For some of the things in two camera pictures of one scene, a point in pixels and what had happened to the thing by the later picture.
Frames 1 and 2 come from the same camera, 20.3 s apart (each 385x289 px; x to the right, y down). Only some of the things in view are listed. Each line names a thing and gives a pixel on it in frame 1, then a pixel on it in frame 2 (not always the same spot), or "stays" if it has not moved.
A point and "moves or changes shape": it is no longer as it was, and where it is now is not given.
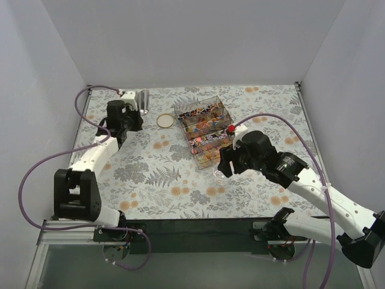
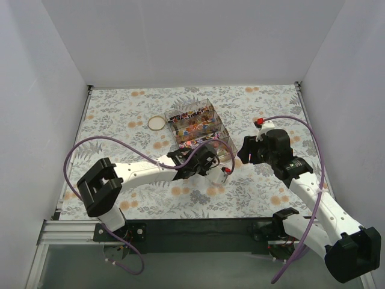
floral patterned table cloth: [153, 176] stays
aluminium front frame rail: [57, 232] stays
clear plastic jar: [219, 178] moves or changes shape
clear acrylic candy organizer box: [205, 124] moves or changes shape
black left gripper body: [136, 118] -> [209, 162]
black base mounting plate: [189, 236] stays
